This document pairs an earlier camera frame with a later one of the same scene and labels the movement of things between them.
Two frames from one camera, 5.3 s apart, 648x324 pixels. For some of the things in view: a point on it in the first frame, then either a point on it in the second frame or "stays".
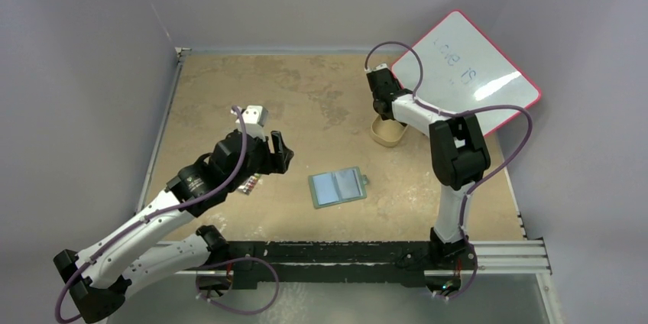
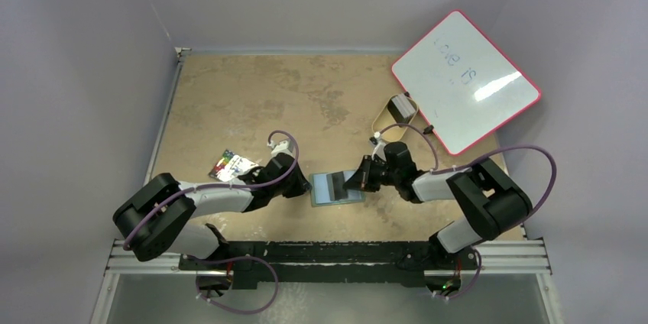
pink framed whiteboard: (462, 69) stays
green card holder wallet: (337, 187) stays
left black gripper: (282, 154) to (301, 185)
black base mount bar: (404, 261) stays
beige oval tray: (387, 132) stays
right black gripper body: (379, 85) to (365, 173)
